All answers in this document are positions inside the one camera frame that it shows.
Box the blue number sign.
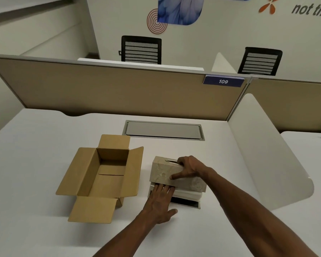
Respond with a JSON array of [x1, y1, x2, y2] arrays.
[[203, 75, 245, 88]]

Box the brown cardboard box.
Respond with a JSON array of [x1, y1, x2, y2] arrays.
[[55, 134, 144, 225]]

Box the person's left forearm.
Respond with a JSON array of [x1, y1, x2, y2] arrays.
[[92, 215, 161, 257]]

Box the black mesh office chair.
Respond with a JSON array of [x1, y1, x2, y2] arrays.
[[118, 35, 162, 65], [237, 46, 283, 77]]

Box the small white desk divider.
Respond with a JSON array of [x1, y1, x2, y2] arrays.
[[211, 52, 237, 74]]

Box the short beige partition panel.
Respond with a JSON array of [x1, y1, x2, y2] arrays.
[[227, 75, 321, 134]]

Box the person's right forearm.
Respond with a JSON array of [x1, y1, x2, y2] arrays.
[[203, 167, 320, 257]]

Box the white tissue stack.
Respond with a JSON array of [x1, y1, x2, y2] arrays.
[[149, 184, 203, 202]]

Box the large white side divider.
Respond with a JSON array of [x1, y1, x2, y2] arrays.
[[226, 93, 315, 211]]

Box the long beige partition panel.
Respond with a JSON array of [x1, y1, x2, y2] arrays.
[[0, 53, 253, 124]]

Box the person's left hand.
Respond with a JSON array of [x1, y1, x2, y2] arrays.
[[143, 183, 178, 225]]

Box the grey desk cable tray cover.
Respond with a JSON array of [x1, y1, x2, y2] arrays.
[[122, 120, 205, 141]]

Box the person's right hand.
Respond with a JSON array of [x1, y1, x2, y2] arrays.
[[169, 155, 212, 181]]

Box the beige patterned tissue box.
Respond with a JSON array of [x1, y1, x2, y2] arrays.
[[147, 156, 208, 210]]

